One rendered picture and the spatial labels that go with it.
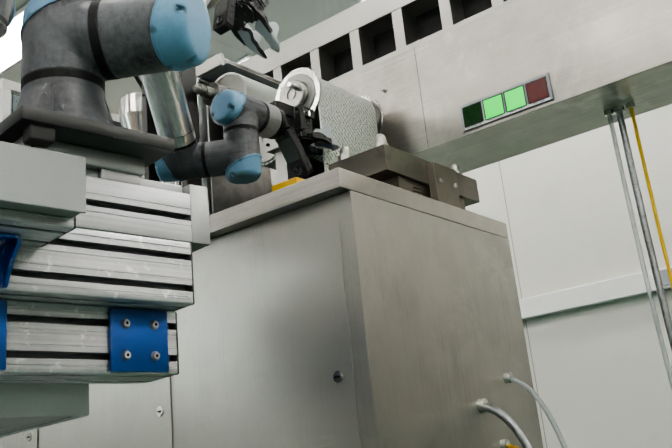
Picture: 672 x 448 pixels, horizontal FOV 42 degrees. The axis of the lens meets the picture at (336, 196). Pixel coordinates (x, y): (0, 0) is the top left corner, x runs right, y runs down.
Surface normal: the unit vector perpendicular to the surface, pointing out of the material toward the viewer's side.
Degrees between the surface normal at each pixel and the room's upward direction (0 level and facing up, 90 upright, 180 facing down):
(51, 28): 90
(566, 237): 90
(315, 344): 90
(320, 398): 90
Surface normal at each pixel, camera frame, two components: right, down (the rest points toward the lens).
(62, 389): 0.68, -0.29
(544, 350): -0.63, -0.18
